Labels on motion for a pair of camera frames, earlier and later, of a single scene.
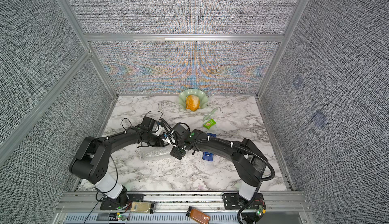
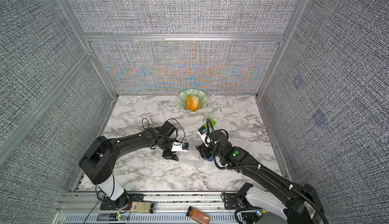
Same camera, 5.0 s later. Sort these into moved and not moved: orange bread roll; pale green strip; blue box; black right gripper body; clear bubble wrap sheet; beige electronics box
Moved: black right gripper body; clear bubble wrap sheet
Not moved: pale green strip; beige electronics box; blue box; orange bread roll
